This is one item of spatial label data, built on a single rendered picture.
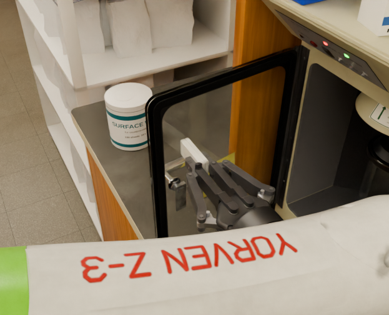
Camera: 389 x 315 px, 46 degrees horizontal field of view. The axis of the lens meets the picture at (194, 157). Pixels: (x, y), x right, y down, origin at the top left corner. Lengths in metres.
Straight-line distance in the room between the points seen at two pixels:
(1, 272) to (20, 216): 2.25
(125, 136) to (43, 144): 1.76
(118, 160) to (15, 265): 0.98
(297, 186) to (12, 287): 0.80
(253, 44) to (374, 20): 0.30
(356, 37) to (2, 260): 0.45
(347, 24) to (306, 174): 0.46
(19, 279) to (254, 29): 0.64
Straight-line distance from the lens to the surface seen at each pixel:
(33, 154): 2.94
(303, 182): 1.03
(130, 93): 1.27
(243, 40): 0.84
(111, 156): 1.29
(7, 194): 2.71
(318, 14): 0.64
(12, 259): 0.32
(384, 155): 0.85
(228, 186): 0.66
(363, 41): 0.58
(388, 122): 0.77
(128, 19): 1.77
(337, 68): 0.79
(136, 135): 1.26
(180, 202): 0.81
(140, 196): 1.16
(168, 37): 1.87
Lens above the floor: 1.74
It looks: 39 degrees down
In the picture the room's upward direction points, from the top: straight up
